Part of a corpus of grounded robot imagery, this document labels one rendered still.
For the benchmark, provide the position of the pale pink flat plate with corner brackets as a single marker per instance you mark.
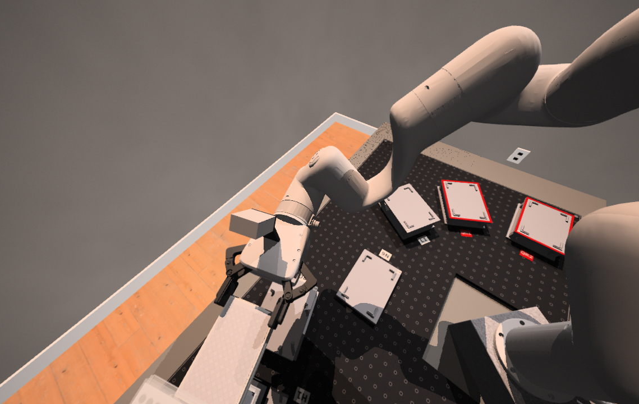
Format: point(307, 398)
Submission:
point(369, 285)

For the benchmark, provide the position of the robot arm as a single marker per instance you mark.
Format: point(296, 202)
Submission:
point(498, 80)

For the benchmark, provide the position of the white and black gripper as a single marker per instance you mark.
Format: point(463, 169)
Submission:
point(275, 261)

